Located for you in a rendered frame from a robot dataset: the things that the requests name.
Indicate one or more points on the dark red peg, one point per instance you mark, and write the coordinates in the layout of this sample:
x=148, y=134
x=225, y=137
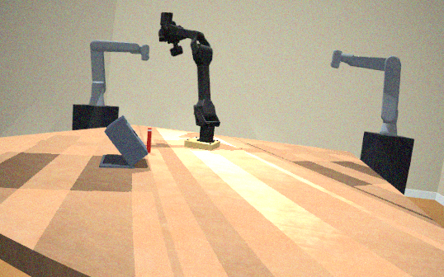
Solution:
x=149, y=140

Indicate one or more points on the light blue sloped panel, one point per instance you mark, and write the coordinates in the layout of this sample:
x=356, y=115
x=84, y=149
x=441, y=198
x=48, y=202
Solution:
x=127, y=142

